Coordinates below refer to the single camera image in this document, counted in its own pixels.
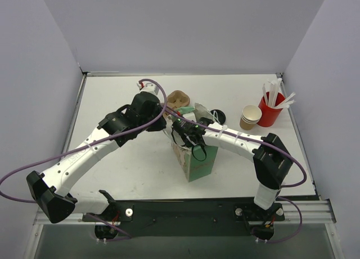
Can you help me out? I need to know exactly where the green paper takeout bag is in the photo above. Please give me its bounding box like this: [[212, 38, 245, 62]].
[[164, 104, 218, 182]]

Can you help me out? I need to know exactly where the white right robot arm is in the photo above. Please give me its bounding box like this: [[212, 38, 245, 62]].
[[172, 117, 293, 210]]

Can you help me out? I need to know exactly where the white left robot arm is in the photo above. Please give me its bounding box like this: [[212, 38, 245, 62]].
[[26, 89, 167, 224]]

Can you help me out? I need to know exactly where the brown pulp cup carrier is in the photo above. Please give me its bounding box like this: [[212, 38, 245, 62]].
[[167, 90, 191, 109]]

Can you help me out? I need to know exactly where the stack of paper cups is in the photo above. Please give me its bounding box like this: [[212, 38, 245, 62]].
[[240, 105, 262, 131]]

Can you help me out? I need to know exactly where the red straw holder cup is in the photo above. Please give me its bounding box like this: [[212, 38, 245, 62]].
[[258, 97, 282, 127]]

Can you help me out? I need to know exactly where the white wrapped straws bundle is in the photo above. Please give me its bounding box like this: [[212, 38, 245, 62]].
[[262, 78, 296, 109]]

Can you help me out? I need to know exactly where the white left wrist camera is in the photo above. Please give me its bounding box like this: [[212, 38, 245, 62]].
[[137, 81, 159, 96]]

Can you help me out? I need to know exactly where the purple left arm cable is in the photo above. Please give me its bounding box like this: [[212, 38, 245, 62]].
[[0, 78, 168, 203]]

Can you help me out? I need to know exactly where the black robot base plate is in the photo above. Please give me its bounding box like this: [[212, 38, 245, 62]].
[[82, 197, 285, 238]]

